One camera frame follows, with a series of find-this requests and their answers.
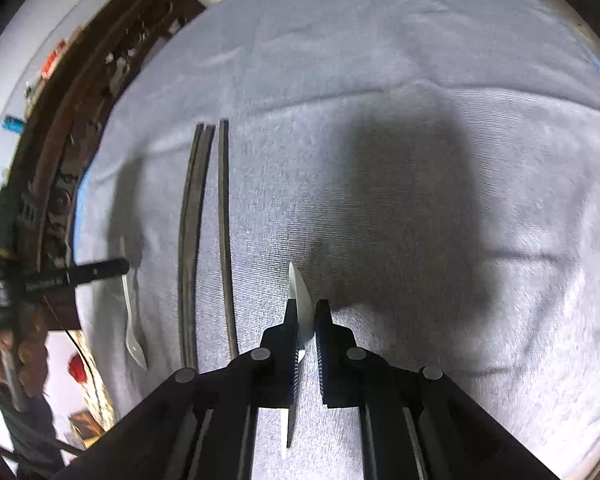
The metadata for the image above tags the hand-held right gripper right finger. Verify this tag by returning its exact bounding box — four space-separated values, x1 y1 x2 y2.
314 299 563 480

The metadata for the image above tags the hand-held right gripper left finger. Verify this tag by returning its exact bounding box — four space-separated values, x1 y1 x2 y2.
87 299 301 480

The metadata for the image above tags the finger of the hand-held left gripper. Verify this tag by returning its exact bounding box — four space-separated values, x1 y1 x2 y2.
69 258 131 286

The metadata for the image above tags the white plastic spoon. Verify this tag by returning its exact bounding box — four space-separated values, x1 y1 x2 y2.
119 237 149 371
280 261 313 461

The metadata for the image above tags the person's left hand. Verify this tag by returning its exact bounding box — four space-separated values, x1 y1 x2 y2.
0 328 50 398

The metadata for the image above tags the red object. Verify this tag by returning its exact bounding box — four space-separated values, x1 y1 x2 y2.
68 352 89 382

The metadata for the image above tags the brown patterned box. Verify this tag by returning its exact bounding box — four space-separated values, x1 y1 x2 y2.
68 409 107 450

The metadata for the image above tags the carved dark wooden table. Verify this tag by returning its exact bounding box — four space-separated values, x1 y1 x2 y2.
0 0 208 333

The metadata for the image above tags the red printed bowl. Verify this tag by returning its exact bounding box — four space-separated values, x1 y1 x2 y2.
41 41 67 80

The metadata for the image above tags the grey tablecloth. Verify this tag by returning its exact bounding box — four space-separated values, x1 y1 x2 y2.
72 0 600 480

